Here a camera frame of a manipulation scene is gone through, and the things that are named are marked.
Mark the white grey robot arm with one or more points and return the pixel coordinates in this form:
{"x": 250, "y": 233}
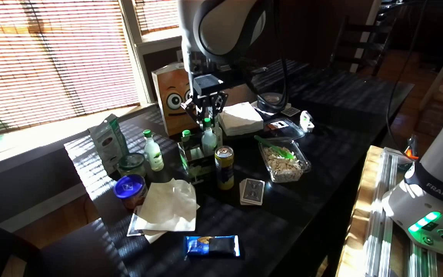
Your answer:
{"x": 222, "y": 29}

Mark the dark wooden chair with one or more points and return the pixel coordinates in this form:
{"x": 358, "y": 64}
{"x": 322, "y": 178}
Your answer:
{"x": 7, "y": 252}

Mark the jar with blue lid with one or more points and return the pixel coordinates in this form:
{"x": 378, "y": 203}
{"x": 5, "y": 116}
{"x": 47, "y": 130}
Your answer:
{"x": 130, "y": 189}

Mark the green plastic fork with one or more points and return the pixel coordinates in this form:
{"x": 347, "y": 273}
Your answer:
{"x": 278, "y": 152}

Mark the black bottle box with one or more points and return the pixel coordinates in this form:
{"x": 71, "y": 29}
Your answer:
{"x": 196, "y": 163}

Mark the blue playing card deck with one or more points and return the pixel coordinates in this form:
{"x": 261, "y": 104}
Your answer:
{"x": 253, "y": 192}

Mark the wooden window blinds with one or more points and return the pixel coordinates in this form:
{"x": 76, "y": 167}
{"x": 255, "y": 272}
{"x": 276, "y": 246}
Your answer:
{"x": 53, "y": 56}

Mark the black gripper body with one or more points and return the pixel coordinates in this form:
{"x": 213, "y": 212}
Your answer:
{"x": 210, "y": 101}

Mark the brown cardboard box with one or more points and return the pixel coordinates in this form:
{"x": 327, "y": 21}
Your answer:
{"x": 173, "y": 101}

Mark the green and white carton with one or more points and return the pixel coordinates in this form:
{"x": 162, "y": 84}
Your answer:
{"x": 110, "y": 144}

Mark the white bottle with green cap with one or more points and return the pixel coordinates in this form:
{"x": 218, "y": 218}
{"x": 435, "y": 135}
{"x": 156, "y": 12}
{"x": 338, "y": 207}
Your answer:
{"x": 210, "y": 138}
{"x": 187, "y": 140}
{"x": 155, "y": 152}

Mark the clear plastic container with seeds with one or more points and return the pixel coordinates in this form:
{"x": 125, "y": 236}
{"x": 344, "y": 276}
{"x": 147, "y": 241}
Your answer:
{"x": 285, "y": 164}

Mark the blue snack bar wrapper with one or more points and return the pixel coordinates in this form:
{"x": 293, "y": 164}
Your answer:
{"x": 213, "y": 247}

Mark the glass jar with dark lid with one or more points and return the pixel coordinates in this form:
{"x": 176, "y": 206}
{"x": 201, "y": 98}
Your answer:
{"x": 131, "y": 164}

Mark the white crumpled paper napkin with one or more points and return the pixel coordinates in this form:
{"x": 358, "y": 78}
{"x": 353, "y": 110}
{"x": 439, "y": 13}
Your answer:
{"x": 167, "y": 206}

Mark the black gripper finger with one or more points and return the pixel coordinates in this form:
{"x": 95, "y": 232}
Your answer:
{"x": 216, "y": 109}
{"x": 198, "y": 110}

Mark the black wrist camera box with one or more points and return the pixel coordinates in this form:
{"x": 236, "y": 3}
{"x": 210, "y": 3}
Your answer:
{"x": 208, "y": 84}

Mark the small white figurine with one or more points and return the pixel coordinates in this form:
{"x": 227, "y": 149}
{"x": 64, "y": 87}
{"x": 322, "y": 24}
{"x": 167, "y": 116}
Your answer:
{"x": 307, "y": 123}

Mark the yellow drink can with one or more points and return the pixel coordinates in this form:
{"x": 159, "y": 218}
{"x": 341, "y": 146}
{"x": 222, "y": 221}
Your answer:
{"x": 225, "y": 169}

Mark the white Franka robot base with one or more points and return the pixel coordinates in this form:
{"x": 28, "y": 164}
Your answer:
{"x": 438, "y": 195}

